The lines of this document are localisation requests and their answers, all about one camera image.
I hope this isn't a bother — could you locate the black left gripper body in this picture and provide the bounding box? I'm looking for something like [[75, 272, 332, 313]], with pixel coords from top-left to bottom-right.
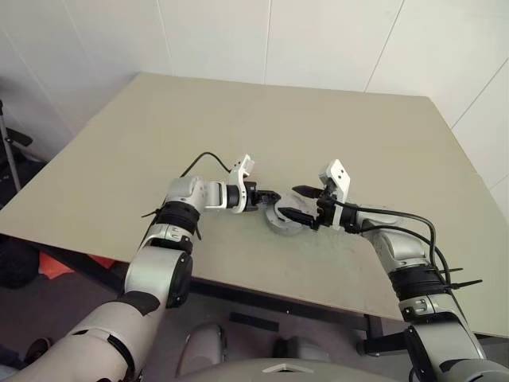
[[243, 181, 264, 212]]

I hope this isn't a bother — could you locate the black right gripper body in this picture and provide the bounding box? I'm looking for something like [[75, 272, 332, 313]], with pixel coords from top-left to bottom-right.
[[316, 186, 339, 230]]

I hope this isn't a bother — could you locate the grey round motor housing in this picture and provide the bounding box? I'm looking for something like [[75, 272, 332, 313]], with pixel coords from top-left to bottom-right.
[[263, 189, 317, 239]]

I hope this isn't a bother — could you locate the black floor strip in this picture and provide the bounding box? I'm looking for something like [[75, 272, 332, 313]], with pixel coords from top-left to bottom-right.
[[229, 312, 279, 333]]

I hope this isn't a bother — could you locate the dark grey rounded shape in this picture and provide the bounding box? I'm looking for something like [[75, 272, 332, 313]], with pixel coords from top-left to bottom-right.
[[185, 322, 227, 365]]

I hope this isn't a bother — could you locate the grey robot torso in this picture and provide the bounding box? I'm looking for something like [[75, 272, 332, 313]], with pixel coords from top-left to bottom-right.
[[170, 357, 402, 382]]

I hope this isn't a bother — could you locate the orange object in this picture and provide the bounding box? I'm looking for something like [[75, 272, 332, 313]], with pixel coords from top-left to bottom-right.
[[37, 252, 116, 282]]

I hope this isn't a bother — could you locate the black and silver trolley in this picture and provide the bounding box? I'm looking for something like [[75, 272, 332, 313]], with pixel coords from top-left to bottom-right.
[[0, 75, 43, 208]]

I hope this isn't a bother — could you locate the black tyre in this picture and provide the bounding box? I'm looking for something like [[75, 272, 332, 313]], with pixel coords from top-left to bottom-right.
[[0, 234, 41, 290]]

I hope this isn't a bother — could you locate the dark round floor object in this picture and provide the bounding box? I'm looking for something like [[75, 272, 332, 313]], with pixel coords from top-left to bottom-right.
[[25, 337, 55, 360]]

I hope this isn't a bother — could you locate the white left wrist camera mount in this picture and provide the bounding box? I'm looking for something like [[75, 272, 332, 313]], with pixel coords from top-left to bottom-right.
[[229, 154, 255, 215]]

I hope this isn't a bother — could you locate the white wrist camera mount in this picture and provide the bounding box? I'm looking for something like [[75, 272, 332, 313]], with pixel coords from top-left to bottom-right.
[[317, 158, 352, 230], [229, 154, 255, 215]]

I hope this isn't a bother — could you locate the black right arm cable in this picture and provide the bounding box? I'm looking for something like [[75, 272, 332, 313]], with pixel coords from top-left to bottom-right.
[[332, 200, 453, 295]]

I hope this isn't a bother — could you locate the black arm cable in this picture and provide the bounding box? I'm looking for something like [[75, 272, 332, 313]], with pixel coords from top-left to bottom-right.
[[179, 152, 234, 178], [332, 200, 453, 295]]

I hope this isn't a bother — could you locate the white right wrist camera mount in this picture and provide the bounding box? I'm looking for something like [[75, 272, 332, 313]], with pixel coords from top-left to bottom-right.
[[317, 158, 352, 230]]

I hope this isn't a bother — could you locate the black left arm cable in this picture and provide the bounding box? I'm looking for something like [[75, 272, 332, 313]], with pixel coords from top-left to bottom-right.
[[179, 152, 234, 178]]

